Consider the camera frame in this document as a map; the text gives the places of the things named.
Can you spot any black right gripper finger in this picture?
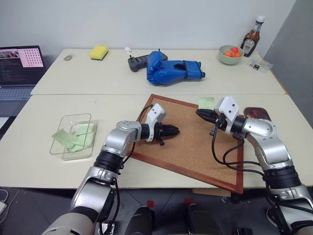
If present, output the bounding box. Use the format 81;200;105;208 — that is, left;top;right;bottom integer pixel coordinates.
198;114;217;124
196;109;217;117

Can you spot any brown cardboard sheet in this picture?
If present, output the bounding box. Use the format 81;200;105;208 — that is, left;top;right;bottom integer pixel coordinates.
192;187;232;197

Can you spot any wood-framed cork board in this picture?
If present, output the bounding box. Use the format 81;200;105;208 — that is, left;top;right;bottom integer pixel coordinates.
129;94;245;195

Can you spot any dark rounded shape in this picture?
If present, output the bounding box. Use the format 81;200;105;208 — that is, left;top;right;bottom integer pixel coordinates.
126;205;156;235
187;203;222;235

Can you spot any yellow green sponge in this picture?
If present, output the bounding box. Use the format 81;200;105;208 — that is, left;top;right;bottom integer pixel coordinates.
89;45;110;61

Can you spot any open laptop computer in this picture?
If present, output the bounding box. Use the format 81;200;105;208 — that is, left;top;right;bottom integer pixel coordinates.
0;45;47;117

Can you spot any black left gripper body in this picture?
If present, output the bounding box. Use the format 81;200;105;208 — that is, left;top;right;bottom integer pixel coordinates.
153;122;170;146

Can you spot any small plastic packet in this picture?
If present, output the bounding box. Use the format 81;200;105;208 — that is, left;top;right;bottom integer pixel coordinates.
246;56;274;74

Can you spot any white cable with adapter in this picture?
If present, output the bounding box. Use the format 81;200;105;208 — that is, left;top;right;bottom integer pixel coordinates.
0;188;9;222

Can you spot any brown sauce bottle white cap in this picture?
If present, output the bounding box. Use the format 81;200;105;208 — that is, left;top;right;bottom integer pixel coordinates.
240;15;266;58

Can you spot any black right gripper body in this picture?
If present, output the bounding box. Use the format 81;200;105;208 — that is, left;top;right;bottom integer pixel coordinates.
209;111;230;137

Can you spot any blue boxing glove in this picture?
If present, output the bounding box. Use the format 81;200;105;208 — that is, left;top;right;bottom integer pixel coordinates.
146;50;169;77
146;60;206;87

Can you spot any black handheld controller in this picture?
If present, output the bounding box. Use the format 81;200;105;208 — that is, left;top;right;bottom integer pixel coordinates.
127;48;169;73

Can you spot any brown oval tray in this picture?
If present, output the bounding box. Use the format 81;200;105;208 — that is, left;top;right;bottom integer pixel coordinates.
244;107;272;121

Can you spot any clear plastic box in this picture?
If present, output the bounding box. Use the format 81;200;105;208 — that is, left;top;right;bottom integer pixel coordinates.
49;113;98;161

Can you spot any pale green bowl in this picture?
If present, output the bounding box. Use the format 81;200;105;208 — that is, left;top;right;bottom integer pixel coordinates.
218;45;245;66

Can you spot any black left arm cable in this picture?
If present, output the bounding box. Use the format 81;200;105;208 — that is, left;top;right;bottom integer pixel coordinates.
111;104;154;235

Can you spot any green sticky note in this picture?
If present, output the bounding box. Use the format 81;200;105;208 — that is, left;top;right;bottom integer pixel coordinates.
197;97;216;110
51;129;77;148
71;123;95;136
66;134;95;152

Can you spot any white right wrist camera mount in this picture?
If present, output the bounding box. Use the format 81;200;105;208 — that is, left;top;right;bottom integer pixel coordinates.
215;96;240;135

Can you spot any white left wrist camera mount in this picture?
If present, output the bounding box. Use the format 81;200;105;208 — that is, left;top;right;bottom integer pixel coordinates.
146;103;167;142

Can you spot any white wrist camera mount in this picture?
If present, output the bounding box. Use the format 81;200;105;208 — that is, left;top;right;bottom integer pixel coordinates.
215;96;240;135
146;103;167;142

